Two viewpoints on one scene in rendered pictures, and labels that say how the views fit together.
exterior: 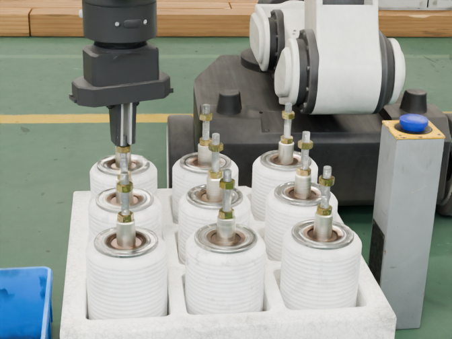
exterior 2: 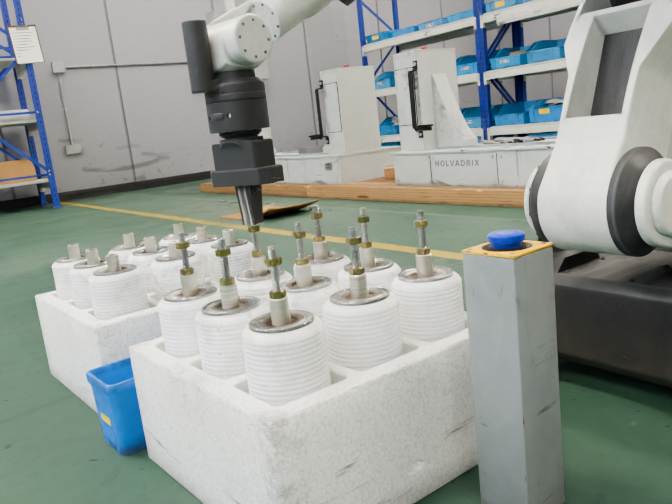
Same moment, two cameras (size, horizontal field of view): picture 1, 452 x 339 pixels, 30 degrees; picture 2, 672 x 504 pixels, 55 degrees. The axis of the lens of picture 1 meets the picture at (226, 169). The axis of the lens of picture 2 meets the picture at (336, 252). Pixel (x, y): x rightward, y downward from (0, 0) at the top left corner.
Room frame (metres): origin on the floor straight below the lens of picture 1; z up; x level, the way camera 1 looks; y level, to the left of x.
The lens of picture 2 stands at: (0.62, -0.78, 0.47)
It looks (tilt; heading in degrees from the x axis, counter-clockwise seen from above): 11 degrees down; 61
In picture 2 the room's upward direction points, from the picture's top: 7 degrees counter-clockwise
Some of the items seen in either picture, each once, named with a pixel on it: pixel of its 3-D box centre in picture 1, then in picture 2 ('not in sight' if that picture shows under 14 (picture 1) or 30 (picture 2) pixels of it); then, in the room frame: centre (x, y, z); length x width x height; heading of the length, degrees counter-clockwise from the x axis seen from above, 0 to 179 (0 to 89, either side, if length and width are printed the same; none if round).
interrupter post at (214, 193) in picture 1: (214, 187); (303, 275); (1.01, 0.01, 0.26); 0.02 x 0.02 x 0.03
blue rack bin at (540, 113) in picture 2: not in sight; (560, 108); (5.54, 3.46, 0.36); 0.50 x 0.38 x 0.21; 6
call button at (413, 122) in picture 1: (413, 124); (506, 241); (1.13, -0.26, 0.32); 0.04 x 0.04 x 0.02
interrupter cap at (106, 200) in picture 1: (124, 200); (260, 275); (1.00, 0.13, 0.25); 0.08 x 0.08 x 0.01
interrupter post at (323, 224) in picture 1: (323, 224); (280, 311); (0.91, -0.12, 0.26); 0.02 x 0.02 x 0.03
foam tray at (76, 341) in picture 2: not in sight; (164, 326); (0.94, 0.55, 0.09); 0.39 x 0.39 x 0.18; 8
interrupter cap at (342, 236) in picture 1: (322, 235); (281, 322); (0.91, -0.12, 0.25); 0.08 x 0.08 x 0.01
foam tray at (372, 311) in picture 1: (212, 302); (318, 392); (1.01, 0.01, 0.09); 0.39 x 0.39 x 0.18; 8
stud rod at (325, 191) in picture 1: (325, 196); (275, 278); (0.91, -0.12, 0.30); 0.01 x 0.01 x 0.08
